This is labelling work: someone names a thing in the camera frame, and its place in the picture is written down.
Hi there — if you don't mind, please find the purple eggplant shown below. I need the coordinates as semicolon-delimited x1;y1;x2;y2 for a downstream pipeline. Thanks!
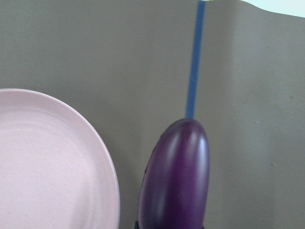
138;118;210;229

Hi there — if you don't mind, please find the pink plate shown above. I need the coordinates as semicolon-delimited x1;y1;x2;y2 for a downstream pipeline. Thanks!
0;89;120;229

